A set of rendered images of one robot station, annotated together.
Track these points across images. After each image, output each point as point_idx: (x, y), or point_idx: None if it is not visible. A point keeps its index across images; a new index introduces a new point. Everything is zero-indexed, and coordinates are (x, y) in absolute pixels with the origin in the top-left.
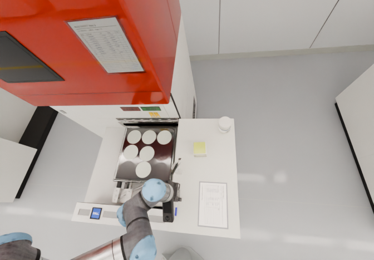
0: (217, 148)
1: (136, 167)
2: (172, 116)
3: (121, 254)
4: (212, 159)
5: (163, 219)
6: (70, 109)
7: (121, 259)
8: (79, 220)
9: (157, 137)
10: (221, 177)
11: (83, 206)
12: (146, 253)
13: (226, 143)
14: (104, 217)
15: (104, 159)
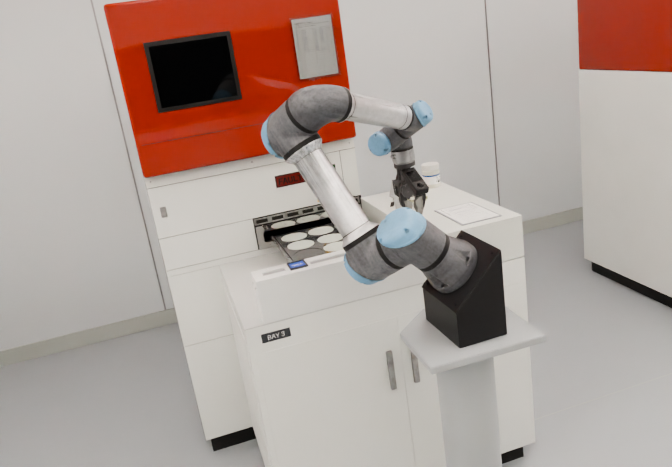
0: (437, 194)
1: (323, 248)
2: (351, 190)
3: (404, 104)
4: (437, 199)
5: (416, 188)
6: (181, 202)
7: (406, 105)
8: (271, 277)
9: (335, 227)
10: (460, 202)
11: (268, 269)
12: (425, 102)
13: (444, 190)
14: (316, 263)
15: (245, 283)
